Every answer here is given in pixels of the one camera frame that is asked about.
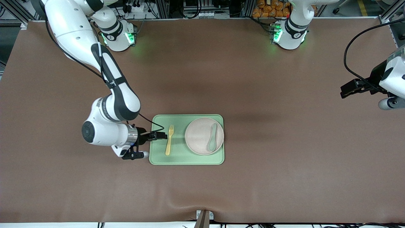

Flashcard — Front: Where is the aluminium frame strut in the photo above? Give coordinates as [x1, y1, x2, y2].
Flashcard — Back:
[0, 0, 41, 26]
[378, 6, 405, 25]
[155, 0, 253, 19]

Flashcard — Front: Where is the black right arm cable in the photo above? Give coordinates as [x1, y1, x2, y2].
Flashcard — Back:
[44, 19, 165, 133]

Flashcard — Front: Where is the metal table clamp bracket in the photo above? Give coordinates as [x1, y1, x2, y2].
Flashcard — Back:
[196, 210, 214, 221]

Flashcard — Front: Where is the grey green spoon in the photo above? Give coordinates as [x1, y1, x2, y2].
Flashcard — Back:
[208, 123, 218, 152]

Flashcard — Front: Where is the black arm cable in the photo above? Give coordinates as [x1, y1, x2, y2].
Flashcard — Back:
[44, 19, 165, 133]
[344, 19, 405, 94]

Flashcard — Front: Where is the pale pink round plate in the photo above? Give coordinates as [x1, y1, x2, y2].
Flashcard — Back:
[185, 117, 224, 156]

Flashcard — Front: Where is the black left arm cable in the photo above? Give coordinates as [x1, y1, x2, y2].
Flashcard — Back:
[344, 19, 405, 94]

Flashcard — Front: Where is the orange packaged bread pile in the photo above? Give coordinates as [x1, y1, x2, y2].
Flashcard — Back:
[252, 0, 291, 18]

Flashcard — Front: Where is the yellow fork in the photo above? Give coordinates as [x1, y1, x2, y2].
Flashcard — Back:
[165, 125, 175, 156]

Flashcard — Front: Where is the brown table cloth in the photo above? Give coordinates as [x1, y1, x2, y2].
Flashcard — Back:
[0, 18, 405, 224]

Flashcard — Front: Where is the white power strip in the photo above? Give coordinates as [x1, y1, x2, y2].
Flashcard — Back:
[124, 3, 150, 14]

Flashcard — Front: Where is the green rectangular tray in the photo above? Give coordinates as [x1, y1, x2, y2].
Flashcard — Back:
[149, 114, 225, 166]

